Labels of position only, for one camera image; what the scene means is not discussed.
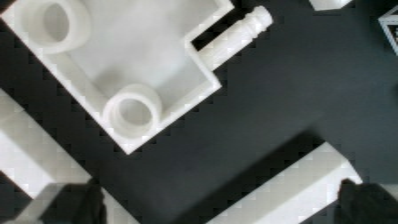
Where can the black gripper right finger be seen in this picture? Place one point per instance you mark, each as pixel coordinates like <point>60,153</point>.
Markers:
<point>366,203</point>

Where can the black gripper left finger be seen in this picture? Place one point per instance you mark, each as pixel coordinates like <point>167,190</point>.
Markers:
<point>76,207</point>

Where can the white chair seat plate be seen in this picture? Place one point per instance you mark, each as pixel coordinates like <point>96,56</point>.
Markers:
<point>113,46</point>

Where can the white chair leg cube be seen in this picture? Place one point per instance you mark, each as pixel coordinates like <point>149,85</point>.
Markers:
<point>327,4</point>
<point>387,21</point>

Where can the white U-shaped obstacle frame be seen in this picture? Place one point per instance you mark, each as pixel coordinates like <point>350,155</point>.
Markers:
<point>282,202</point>

